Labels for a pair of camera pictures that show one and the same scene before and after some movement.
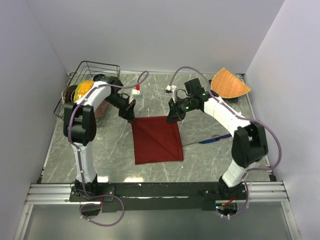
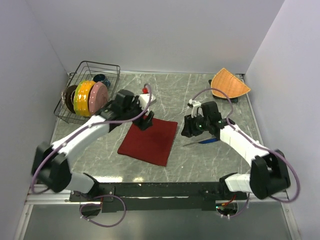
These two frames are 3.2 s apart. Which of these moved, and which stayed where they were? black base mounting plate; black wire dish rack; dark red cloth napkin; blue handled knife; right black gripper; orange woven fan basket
Moved: dark red cloth napkin; right black gripper
Stayed: black wire dish rack; orange woven fan basket; blue handled knife; black base mounting plate
